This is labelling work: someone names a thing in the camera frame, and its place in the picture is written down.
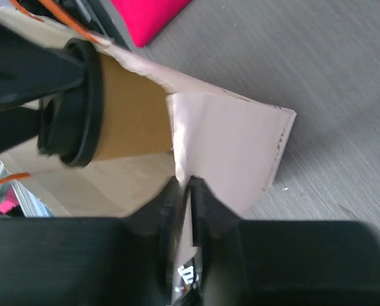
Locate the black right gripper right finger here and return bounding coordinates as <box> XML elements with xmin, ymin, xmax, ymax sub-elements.
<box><xmin>188</xmin><ymin>177</ymin><xmax>380</xmax><ymax>305</ymax></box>

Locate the brown paper coffee cup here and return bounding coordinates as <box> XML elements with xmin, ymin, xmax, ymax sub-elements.
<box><xmin>93</xmin><ymin>55</ymin><xmax>172</xmax><ymax>161</ymax></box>

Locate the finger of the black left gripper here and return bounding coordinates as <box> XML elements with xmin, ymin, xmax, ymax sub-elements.
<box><xmin>0</xmin><ymin>24</ymin><xmax>85</xmax><ymax>153</ymax></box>

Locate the black plastic cup lid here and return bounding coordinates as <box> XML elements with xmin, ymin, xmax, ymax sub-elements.
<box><xmin>38</xmin><ymin>38</ymin><xmax>105</xmax><ymax>167</ymax></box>

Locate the red folded cloth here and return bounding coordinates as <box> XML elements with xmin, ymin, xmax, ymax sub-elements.
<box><xmin>112</xmin><ymin>0</ymin><xmax>191</xmax><ymax>48</ymax></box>

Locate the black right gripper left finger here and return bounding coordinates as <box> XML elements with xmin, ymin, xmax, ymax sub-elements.
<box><xmin>0</xmin><ymin>178</ymin><xmax>182</xmax><ymax>305</ymax></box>

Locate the brown paper takeout bag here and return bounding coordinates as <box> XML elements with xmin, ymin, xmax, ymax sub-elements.
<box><xmin>0</xmin><ymin>0</ymin><xmax>298</xmax><ymax>288</ymax></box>

